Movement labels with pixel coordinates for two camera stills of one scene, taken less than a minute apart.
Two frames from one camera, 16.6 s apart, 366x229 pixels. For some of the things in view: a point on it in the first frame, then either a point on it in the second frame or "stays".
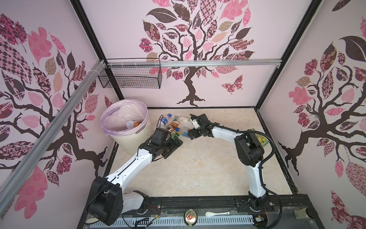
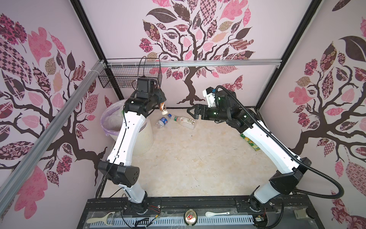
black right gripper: x=193 y=131 to x=204 y=109
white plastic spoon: x=209 y=214 stays
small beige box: x=300 y=213 stays
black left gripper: x=174 y=146 to x=161 y=97
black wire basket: x=132 y=77 stays
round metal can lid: x=190 y=217 stays
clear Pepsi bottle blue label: x=163 y=121 stays
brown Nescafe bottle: x=172 y=126 to x=162 y=108
